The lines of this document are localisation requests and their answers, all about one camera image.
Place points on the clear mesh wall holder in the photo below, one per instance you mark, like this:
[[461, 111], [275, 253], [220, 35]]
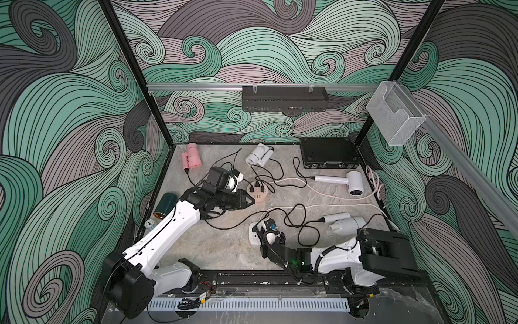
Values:
[[395, 112]]

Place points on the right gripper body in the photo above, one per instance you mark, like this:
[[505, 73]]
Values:
[[266, 250]]

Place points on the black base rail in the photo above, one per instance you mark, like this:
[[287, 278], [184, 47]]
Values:
[[336, 282]]

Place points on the white hair dryer right back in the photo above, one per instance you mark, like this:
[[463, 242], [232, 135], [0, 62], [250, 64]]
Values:
[[353, 180]]

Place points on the white slotted cable duct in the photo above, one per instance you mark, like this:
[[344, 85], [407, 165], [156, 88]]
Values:
[[275, 304]]

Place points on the small clear bottle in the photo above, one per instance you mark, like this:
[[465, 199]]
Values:
[[149, 224]]

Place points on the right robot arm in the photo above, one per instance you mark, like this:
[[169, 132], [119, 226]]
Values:
[[369, 257]]

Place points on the white hair dryer right front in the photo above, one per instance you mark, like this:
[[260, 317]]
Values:
[[343, 224]]

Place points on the black case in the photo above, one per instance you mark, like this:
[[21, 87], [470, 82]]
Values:
[[328, 153]]

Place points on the white folded hair dryer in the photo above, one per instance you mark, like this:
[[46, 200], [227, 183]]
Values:
[[260, 155]]

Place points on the black wall shelf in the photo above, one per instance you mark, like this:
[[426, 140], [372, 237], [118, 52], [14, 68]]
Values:
[[285, 99]]

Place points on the pink round power strip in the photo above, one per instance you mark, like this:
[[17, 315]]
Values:
[[258, 191]]

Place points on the white square power strip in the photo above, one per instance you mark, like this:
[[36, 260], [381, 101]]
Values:
[[253, 236]]

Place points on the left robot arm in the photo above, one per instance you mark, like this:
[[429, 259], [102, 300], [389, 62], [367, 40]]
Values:
[[130, 280]]

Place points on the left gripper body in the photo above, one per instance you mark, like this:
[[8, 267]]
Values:
[[228, 201]]

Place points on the pink hair dryer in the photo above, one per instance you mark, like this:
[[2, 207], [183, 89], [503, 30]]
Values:
[[191, 157]]

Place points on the dark green hair dryer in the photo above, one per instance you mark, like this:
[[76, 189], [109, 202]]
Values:
[[165, 205]]

